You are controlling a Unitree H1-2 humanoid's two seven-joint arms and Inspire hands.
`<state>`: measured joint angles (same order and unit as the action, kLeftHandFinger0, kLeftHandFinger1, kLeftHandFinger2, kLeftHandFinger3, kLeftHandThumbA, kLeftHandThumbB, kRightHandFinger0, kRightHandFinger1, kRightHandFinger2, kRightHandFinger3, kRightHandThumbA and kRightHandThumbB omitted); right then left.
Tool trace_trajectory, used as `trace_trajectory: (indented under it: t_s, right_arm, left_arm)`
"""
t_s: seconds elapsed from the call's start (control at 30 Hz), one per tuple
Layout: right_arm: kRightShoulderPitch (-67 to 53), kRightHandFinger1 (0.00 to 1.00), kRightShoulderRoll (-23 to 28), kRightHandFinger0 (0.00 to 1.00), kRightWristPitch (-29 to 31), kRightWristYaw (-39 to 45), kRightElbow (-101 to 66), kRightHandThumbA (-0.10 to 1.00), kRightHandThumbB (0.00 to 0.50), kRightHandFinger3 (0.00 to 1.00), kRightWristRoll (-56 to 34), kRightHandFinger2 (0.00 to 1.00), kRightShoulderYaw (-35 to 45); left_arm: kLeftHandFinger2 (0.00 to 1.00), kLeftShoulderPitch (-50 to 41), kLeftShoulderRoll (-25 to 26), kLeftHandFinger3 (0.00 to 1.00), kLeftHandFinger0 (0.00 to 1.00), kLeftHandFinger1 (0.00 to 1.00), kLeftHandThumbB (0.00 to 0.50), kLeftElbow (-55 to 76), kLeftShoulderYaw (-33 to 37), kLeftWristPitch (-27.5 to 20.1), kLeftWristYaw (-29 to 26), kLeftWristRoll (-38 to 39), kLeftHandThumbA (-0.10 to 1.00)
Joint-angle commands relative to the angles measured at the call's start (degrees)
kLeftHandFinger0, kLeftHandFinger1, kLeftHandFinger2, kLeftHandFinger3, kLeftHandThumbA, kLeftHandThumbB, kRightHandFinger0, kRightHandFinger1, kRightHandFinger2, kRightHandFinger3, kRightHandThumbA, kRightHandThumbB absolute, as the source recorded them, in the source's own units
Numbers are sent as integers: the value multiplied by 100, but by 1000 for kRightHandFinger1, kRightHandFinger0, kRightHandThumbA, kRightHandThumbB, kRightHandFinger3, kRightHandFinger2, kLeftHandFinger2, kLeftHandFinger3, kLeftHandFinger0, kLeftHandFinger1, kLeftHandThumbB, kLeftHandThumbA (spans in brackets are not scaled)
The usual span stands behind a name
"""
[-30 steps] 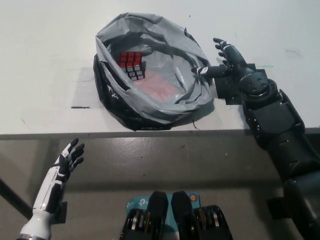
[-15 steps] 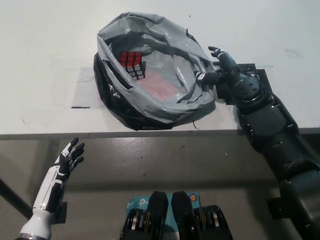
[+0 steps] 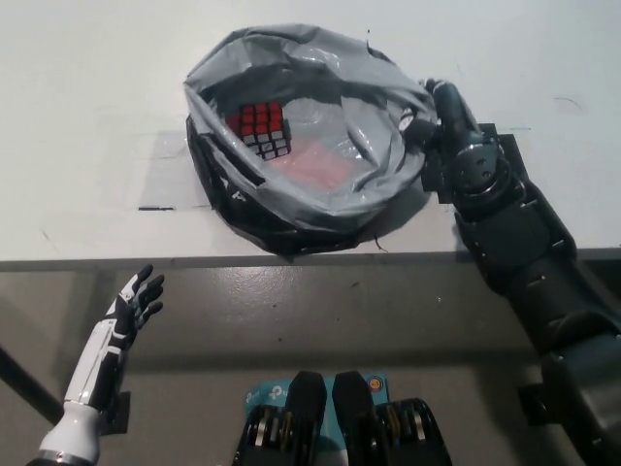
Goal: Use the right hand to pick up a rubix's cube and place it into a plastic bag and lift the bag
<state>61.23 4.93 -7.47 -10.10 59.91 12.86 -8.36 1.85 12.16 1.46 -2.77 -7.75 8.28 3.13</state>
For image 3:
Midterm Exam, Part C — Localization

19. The grey black plastic bag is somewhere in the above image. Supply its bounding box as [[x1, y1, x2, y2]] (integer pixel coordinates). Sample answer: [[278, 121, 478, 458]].
[[182, 29, 445, 258]]

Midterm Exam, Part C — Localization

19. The left black robot body block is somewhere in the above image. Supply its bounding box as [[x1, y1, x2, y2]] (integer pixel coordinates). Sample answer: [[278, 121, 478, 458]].
[[236, 371, 330, 466]]

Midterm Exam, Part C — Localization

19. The black diagonal table leg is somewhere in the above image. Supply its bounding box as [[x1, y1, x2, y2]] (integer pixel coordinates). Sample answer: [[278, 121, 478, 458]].
[[0, 344, 64, 423]]

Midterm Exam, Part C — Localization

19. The Rubik's cube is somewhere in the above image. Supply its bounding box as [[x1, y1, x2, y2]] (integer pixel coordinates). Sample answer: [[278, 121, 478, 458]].
[[225, 100, 292, 161]]

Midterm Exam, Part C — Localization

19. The black floor bracket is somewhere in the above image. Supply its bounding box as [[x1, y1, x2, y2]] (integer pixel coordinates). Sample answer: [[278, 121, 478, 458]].
[[516, 383, 559, 427], [99, 389, 133, 434]]

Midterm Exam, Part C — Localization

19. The black robot body block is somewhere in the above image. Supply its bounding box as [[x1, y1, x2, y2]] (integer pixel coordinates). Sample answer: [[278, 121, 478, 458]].
[[236, 371, 330, 466], [332, 371, 453, 466]]

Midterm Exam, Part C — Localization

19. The pink red item in bag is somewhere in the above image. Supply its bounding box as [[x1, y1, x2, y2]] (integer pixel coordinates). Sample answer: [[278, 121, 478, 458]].
[[280, 140, 361, 194]]

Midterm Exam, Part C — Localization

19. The right black robot body block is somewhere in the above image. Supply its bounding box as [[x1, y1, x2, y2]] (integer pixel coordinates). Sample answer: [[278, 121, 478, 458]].
[[332, 371, 453, 466]]

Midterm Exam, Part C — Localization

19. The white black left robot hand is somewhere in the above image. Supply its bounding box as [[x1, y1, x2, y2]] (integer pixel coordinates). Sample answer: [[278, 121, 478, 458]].
[[64, 264, 166, 408]]

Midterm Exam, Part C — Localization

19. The clear tape patch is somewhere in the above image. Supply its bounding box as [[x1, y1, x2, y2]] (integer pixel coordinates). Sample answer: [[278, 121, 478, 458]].
[[138, 130, 215, 212]]

